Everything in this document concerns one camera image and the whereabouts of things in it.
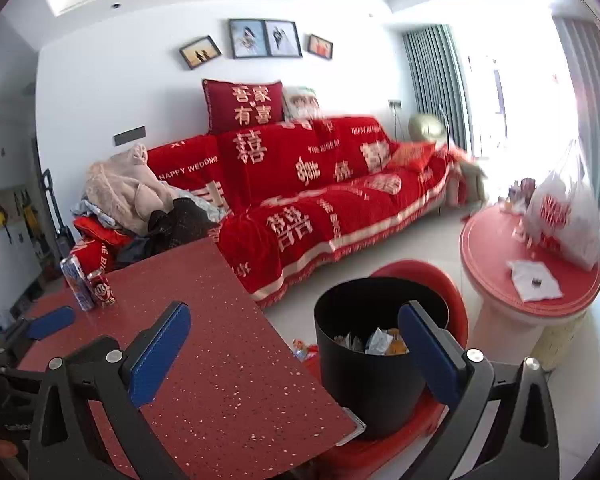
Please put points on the beige armchair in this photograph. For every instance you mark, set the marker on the beige armchair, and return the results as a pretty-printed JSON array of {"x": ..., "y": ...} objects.
[{"x": 427, "y": 127}]

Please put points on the black trash bin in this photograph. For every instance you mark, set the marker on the black trash bin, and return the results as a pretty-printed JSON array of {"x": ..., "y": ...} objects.
[{"x": 374, "y": 395}]

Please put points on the person's left hand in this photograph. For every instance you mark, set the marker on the person's left hand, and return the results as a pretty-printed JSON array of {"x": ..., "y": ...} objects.
[{"x": 2, "y": 448}]

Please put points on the white red printed plastic bag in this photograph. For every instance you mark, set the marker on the white red printed plastic bag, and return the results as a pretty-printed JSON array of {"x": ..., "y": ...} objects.
[{"x": 559, "y": 215}]

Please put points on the round red side table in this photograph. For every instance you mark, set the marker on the round red side table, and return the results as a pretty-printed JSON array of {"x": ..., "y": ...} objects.
[{"x": 489, "y": 245}]

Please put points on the red drink can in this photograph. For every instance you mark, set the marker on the red drink can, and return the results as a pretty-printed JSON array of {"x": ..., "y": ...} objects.
[{"x": 101, "y": 290}]

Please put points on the pineapple toy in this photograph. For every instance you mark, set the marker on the pineapple toy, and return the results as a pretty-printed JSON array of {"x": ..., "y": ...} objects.
[{"x": 31, "y": 217}]

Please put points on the black clothing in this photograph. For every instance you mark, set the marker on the black clothing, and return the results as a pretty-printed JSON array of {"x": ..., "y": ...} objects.
[{"x": 180, "y": 225}]

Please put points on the red round stool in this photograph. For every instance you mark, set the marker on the red round stool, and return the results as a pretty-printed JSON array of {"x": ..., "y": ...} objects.
[{"x": 457, "y": 310}]

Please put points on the upright vacuum cleaner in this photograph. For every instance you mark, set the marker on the upright vacuum cleaner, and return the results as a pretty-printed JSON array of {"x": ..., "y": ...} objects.
[{"x": 60, "y": 225}]

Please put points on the white cabinet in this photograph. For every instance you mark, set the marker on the white cabinet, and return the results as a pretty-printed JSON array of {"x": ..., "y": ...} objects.
[{"x": 5, "y": 265}]

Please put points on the cream patterned canister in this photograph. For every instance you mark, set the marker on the cream patterned canister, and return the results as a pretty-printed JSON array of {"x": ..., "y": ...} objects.
[{"x": 559, "y": 342}]

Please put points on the dark wall switch panel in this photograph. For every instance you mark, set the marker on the dark wall switch panel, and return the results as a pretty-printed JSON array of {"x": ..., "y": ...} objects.
[{"x": 130, "y": 136}]

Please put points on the dark red small box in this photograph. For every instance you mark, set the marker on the dark red small box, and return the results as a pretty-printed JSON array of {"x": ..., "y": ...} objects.
[{"x": 528, "y": 188}]

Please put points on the folded red blanket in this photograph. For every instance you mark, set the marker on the folded red blanket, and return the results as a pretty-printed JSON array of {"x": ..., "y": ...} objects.
[{"x": 97, "y": 245}]

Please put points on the small orange wrapper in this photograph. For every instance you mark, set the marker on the small orange wrapper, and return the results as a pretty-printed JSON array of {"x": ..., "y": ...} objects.
[{"x": 397, "y": 346}]

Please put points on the grey cloth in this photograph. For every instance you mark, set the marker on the grey cloth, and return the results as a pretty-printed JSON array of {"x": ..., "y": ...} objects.
[{"x": 87, "y": 210}]

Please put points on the red printed pillow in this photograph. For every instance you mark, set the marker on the red printed pillow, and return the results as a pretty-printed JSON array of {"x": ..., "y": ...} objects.
[{"x": 242, "y": 105}]

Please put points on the tall blue white can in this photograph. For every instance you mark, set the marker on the tall blue white can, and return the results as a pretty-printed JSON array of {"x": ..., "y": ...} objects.
[{"x": 77, "y": 285}]

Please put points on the small red photo frame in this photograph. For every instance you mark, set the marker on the small red photo frame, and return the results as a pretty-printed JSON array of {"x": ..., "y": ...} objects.
[{"x": 321, "y": 46}]

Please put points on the grey green curtain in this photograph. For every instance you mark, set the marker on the grey green curtain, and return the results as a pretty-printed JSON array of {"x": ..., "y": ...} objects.
[
  {"x": 594, "y": 110},
  {"x": 432, "y": 85}
]

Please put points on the white cartoon pillow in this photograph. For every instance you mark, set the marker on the white cartoon pillow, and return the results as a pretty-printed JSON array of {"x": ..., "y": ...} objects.
[{"x": 301, "y": 104}]

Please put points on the sofa with red printed cover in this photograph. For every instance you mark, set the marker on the sofa with red printed cover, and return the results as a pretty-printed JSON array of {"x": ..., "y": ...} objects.
[{"x": 330, "y": 195}]

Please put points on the small sunset photo frame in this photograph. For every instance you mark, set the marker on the small sunset photo frame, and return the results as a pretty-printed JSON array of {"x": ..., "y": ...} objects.
[{"x": 201, "y": 52}]

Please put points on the small red snack wrapper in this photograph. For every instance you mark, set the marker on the small red snack wrapper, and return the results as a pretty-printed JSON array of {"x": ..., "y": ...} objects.
[{"x": 304, "y": 349}]

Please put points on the white paper sheet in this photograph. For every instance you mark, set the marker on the white paper sheet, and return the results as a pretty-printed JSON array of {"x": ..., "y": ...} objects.
[{"x": 532, "y": 280}]

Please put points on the small red embroidered cushion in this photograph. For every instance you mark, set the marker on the small red embroidered cushion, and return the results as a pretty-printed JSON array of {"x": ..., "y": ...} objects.
[{"x": 412, "y": 155}]

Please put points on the large wedding photo frame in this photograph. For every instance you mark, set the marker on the large wedding photo frame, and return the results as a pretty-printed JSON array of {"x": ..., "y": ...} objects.
[
  {"x": 283, "y": 38},
  {"x": 248, "y": 38}
]

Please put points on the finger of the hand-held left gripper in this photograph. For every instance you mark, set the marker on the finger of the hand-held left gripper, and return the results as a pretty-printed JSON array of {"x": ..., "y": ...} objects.
[
  {"x": 50, "y": 322},
  {"x": 20, "y": 380}
]

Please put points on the beige fluffy coat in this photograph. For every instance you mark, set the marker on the beige fluffy coat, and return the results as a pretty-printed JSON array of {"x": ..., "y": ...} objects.
[{"x": 125, "y": 190}]

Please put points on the floor lamp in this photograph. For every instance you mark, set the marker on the floor lamp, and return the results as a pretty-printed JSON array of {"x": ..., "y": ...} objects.
[{"x": 444, "y": 125}]

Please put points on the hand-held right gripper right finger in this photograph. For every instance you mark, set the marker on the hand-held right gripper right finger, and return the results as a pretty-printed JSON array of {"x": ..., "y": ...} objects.
[{"x": 427, "y": 355}]

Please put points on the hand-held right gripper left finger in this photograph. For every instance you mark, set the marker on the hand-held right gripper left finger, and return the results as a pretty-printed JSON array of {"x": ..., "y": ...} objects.
[{"x": 162, "y": 355}]

